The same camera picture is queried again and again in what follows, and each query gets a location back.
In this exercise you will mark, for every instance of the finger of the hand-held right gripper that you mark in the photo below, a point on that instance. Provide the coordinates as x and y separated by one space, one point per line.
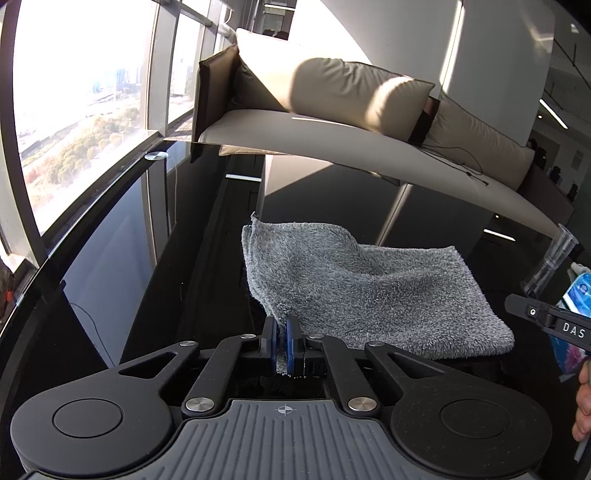
526 311

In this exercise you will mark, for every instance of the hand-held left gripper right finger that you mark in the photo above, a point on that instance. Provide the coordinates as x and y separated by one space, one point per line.
292 346

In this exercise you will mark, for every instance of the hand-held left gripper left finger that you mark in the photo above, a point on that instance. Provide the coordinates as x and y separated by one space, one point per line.
273 344

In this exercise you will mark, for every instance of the grey towel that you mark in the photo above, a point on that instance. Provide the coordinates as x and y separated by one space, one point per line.
369 286

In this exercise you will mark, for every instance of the person's right hand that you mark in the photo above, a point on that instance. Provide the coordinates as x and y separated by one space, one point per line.
584 401

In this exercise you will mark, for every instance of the blue tissue packet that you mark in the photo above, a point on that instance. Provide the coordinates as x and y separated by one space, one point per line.
577 295

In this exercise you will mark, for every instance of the small beige sofa cushion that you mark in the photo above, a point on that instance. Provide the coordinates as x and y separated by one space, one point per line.
480 145

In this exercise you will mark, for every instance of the beige sofa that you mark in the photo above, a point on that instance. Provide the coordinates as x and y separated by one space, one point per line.
351 138

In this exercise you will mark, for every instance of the round metal table cap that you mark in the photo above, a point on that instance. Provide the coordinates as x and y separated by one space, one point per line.
156 155

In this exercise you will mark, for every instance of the large beige sofa cushion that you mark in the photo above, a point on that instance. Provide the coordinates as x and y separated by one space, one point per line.
337 90

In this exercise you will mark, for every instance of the black bag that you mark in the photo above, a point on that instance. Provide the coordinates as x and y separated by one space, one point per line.
8 288

